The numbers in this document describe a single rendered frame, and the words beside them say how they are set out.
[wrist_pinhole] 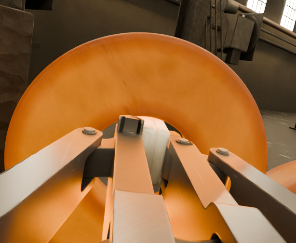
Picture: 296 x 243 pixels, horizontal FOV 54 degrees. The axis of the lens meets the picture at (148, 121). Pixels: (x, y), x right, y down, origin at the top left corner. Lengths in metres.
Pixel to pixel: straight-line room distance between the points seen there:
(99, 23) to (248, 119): 7.26
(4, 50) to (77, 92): 0.25
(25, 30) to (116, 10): 7.29
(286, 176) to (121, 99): 0.12
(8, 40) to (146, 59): 0.27
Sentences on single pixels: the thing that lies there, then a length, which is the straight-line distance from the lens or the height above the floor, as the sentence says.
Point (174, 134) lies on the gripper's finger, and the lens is 0.17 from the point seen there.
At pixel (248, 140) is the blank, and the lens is 0.18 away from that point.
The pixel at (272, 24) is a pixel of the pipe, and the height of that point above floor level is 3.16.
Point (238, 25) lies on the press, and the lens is 7.87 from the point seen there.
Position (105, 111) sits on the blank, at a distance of 0.16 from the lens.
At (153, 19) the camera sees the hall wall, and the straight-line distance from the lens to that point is 8.39.
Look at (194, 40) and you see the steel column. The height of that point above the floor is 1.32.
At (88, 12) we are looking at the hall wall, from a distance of 7.28.
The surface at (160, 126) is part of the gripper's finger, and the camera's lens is 0.15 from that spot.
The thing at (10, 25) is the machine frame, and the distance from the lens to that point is 0.40.
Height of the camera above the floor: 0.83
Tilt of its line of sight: 10 degrees down
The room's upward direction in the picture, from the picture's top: 11 degrees clockwise
